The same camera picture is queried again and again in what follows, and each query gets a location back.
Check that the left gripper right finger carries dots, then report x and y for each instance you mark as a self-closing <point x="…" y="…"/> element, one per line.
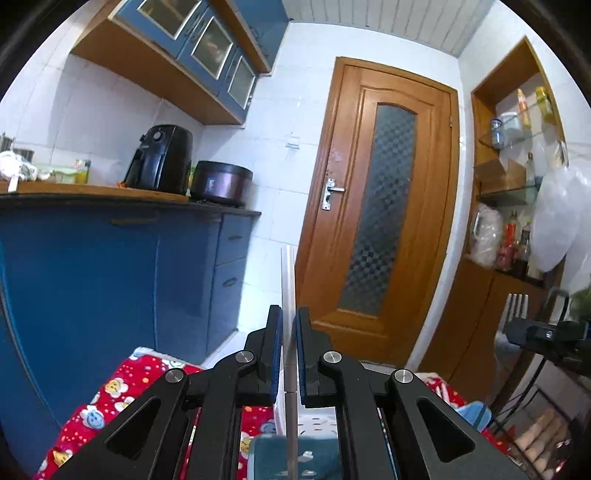
<point x="391" y="426"/>

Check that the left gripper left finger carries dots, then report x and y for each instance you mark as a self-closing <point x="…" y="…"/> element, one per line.
<point x="187" y="426"/>

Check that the steel fork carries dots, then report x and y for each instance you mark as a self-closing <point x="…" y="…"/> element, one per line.
<point x="510" y="322"/>

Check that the light blue chopsticks box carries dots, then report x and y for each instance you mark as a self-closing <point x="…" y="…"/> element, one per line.
<point x="267" y="455"/>

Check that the white plastic fork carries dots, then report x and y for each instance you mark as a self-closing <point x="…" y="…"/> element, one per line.
<point x="288" y="303"/>

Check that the person's right hand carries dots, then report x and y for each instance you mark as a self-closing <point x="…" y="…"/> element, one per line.
<point x="541" y="446"/>

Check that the red smiley flower tablecloth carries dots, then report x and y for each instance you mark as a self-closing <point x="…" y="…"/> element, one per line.
<point x="144" y="366"/>

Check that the plastic bags with vegetables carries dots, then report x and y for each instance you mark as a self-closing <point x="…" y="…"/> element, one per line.
<point x="561" y="225"/>

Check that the blue base cabinets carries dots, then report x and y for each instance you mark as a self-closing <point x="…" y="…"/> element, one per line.
<point x="85" y="282"/>

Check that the wooden door with glass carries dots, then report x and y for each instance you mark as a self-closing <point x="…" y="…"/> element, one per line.
<point x="367" y="270"/>

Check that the wooden shelf cabinet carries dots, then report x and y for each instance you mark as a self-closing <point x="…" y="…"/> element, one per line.
<point x="517" y="135"/>

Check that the dark rice cooker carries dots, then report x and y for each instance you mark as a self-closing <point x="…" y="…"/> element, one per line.
<point x="220" y="183"/>

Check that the black air fryer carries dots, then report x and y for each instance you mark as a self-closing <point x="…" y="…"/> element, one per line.
<point x="162" y="160"/>

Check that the black wire rack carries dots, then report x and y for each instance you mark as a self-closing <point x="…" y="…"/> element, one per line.
<point x="540" y="359"/>

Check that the silver door handle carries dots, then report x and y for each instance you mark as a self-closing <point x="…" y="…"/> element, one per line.
<point x="331" y="188"/>

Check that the blue wall cabinets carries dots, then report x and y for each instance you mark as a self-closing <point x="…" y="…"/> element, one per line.
<point x="204" y="57"/>

